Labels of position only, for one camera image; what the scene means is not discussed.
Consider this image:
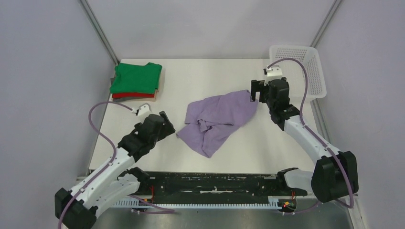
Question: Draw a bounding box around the red folded t shirt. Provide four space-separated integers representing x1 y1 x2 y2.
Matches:
112 92 155 99

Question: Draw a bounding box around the purple t shirt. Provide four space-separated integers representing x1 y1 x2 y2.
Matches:
176 90 258 158

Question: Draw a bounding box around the grey folded t shirt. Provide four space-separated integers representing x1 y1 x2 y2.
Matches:
112 97 138 103

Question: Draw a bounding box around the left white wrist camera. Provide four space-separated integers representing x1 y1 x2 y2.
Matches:
131 103 152 117

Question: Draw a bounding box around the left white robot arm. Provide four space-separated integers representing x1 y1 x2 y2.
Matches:
54 111 175 229

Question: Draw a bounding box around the white cable duct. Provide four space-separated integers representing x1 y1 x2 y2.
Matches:
112 197 294 211

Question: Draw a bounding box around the tan folded t shirt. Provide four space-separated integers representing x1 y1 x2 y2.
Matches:
153 68 166 101

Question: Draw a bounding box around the green folded t shirt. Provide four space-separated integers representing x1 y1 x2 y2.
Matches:
110 62 162 94

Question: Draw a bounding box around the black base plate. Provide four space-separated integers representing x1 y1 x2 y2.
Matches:
135 171 308 204

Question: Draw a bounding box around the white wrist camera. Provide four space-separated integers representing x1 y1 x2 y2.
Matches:
264 64 283 78
131 103 152 117

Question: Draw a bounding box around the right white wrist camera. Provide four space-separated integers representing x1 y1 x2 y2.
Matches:
264 64 283 78

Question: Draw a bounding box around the white plastic basket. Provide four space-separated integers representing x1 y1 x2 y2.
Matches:
269 45 327 102

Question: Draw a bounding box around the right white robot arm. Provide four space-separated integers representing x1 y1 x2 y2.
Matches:
250 77 359 203

